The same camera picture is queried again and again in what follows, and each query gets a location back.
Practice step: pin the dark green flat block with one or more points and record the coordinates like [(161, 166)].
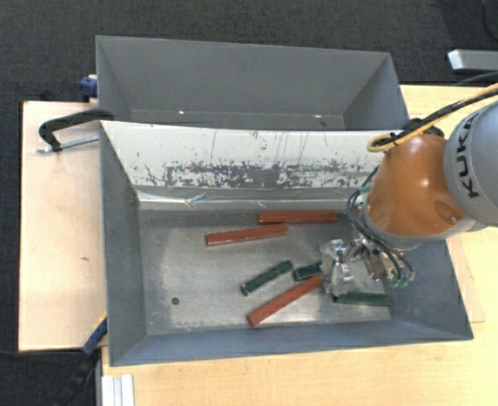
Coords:
[(305, 272), (362, 299), (266, 277)]

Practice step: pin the red-brown flat block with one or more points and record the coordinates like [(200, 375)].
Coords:
[(297, 217), (284, 300), (246, 234)]

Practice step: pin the grey metal bin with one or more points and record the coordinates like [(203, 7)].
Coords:
[(215, 277)]

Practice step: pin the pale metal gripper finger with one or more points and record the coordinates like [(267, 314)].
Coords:
[(338, 280), (332, 254)]

